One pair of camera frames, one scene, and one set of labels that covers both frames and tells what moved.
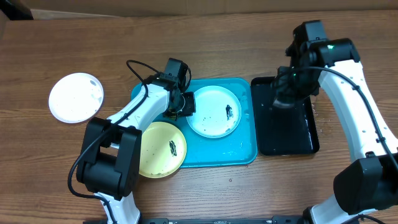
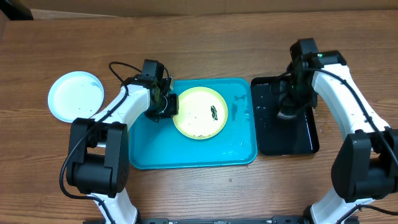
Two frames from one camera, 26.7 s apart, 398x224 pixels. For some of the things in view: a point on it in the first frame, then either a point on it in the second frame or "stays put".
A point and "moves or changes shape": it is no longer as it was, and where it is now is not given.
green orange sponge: [277, 103] moves or changes shape
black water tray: [282, 130] stays put
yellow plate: [163, 150] to [203, 112]
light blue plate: [217, 112] to [75, 94]
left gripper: [190, 107] to [172, 110]
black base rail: [280, 219] stays put
